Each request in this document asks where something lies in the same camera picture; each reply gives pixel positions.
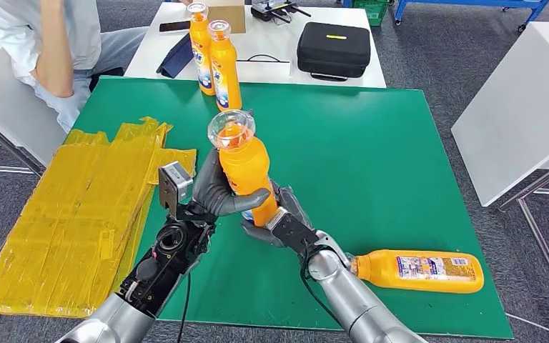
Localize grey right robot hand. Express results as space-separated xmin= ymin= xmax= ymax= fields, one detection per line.
xmin=240 ymin=182 xmax=315 ymax=249

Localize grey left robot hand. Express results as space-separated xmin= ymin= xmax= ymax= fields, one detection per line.
xmin=189 ymin=146 xmax=272 ymax=222

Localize orange detergent bottle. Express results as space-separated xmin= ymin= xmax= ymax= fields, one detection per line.
xmin=349 ymin=249 xmax=485 ymax=295
xmin=207 ymin=109 xmax=280 ymax=228
xmin=207 ymin=19 xmax=244 ymax=112
xmin=187 ymin=2 xmax=216 ymax=97

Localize white flat box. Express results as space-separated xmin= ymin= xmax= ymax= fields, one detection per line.
xmin=237 ymin=60 xmax=293 ymax=82

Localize navy tablet cover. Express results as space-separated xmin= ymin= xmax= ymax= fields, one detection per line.
xmin=156 ymin=33 xmax=194 ymax=80

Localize green table mat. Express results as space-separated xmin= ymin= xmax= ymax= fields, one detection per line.
xmin=68 ymin=75 xmax=515 ymax=341

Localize yellow wrapped flat cardboard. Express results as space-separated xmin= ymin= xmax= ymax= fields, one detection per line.
xmin=0 ymin=116 xmax=199 ymax=319

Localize black chair seat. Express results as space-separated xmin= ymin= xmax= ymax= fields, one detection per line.
xmin=87 ymin=66 xmax=125 ymax=93

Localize black smartphone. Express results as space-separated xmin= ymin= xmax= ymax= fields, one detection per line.
xmin=159 ymin=20 xmax=191 ymax=33

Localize brown cardboard box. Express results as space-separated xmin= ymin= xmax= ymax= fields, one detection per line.
xmin=205 ymin=0 xmax=247 ymax=34

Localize black carrying case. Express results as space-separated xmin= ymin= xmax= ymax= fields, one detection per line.
xmin=296 ymin=21 xmax=372 ymax=82

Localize black remote controller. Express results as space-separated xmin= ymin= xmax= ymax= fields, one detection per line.
xmin=250 ymin=0 xmax=312 ymax=24

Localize person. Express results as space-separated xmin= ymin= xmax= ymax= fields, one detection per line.
xmin=0 ymin=0 xmax=149 ymax=134

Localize white desk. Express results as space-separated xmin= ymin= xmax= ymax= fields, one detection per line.
xmin=0 ymin=19 xmax=69 ymax=179

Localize green plastic crate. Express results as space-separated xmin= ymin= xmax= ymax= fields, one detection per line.
xmin=351 ymin=0 xmax=392 ymax=28

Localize white side table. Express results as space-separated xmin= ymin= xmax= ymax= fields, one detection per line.
xmin=450 ymin=21 xmax=549 ymax=208

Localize blue metal rack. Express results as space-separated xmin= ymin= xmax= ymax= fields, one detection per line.
xmin=392 ymin=0 xmax=549 ymax=34

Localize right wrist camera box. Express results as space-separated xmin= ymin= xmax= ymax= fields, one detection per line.
xmin=264 ymin=207 xmax=322 ymax=257

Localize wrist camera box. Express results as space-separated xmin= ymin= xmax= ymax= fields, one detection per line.
xmin=264 ymin=207 xmax=322 ymax=257
xmin=157 ymin=161 xmax=195 ymax=221

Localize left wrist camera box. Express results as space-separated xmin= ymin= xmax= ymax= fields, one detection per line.
xmin=157 ymin=161 xmax=195 ymax=221

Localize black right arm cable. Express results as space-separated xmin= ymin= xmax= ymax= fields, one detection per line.
xmin=299 ymin=248 xmax=347 ymax=327

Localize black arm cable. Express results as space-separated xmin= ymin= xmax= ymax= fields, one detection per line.
xmin=299 ymin=248 xmax=347 ymax=327
xmin=177 ymin=272 xmax=193 ymax=343

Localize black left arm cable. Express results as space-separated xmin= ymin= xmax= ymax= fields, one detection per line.
xmin=177 ymin=272 xmax=193 ymax=343

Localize thin black cable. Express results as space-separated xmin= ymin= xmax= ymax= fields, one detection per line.
xmin=237 ymin=54 xmax=282 ymax=64

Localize metal table leg frame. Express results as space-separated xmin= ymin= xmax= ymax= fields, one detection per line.
xmin=495 ymin=152 xmax=549 ymax=327

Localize white floor cable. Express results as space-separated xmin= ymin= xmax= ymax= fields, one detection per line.
xmin=506 ymin=314 xmax=549 ymax=336

